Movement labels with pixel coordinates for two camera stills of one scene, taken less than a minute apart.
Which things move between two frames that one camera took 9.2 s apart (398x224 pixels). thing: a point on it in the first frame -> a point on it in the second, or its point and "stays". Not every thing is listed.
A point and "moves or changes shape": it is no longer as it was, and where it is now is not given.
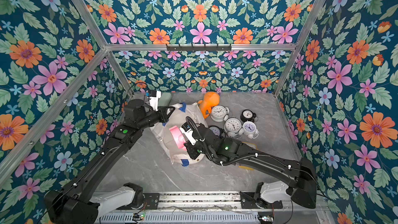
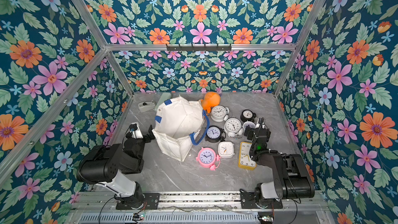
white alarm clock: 232,126 stays
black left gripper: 161,113 -> 150,136
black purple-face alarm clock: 218,131 stays
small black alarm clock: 248,115 stays
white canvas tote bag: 162,134 moves or changes shape
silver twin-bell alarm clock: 219,113 stays
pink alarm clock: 178,137 -> 207,157
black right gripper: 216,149 -> 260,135
